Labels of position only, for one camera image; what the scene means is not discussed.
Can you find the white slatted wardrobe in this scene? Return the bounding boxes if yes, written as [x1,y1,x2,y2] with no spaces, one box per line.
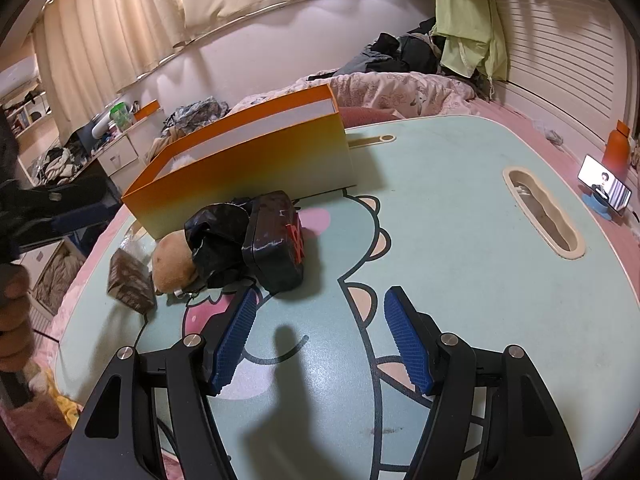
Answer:
[492,0,640,171]

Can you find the blue phone stand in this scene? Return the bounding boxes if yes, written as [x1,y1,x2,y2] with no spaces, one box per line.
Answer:
[582,185,626,221]

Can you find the orange bottle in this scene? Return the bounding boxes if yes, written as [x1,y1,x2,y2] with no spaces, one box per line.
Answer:
[601,120,632,176]

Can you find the black glossy pouch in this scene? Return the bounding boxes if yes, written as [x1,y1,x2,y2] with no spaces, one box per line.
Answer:
[241,190,307,296]

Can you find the white air conditioner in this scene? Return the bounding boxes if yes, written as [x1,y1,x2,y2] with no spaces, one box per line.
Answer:
[0,57,41,98]

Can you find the orange cardboard box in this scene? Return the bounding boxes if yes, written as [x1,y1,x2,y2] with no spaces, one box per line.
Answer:
[121,83,357,241]

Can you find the pile of dark clothes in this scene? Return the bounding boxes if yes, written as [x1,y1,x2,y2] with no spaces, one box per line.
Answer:
[307,17,443,81]

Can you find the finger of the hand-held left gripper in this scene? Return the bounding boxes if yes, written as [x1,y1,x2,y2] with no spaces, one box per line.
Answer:
[20,174,118,211]

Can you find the pink floral blanket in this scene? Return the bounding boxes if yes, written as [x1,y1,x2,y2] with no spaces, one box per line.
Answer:
[227,71,481,120]

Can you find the light green shirt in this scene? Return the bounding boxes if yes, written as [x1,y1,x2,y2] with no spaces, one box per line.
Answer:
[431,0,510,83]

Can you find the green cup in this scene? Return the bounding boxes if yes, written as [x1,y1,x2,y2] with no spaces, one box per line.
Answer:
[109,101,132,131]

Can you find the clothes heap on desk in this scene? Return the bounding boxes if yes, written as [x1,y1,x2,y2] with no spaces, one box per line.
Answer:
[30,145,86,186]

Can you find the white drawer cabinet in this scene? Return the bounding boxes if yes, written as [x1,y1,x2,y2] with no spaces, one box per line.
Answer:
[97,132,138,181]

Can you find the grey patterned clothes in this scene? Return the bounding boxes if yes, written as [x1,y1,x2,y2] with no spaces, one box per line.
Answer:
[160,97,231,133]

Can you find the tan garment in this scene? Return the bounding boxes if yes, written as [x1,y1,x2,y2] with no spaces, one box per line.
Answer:
[147,127,186,161]

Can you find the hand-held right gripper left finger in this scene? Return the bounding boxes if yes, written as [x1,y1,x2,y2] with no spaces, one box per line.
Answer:
[59,285,262,480]

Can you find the beige curtain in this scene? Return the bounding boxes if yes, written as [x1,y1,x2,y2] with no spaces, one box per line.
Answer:
[32,0,391,133]

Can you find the brown snack packet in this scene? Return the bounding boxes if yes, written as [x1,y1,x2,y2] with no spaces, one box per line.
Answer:
[106,247,157,313]

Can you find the tan plush toy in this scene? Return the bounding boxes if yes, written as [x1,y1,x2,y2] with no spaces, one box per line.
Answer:
[151,230,201,297]

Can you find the black fabric item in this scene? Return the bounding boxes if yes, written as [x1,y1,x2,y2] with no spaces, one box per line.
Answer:
[184,199,261,291]

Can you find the smartphone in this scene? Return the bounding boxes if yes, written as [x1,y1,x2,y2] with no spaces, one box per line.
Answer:
[577,155,632,211]

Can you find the person's left hand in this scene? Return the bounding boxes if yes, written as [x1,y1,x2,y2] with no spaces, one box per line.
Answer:
[0,262,36,373]

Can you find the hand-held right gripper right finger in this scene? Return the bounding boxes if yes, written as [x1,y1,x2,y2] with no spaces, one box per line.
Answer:
[383,285,583,480]

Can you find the red corduroy cushion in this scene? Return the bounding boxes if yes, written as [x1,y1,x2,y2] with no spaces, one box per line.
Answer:
[339,106,401,128]

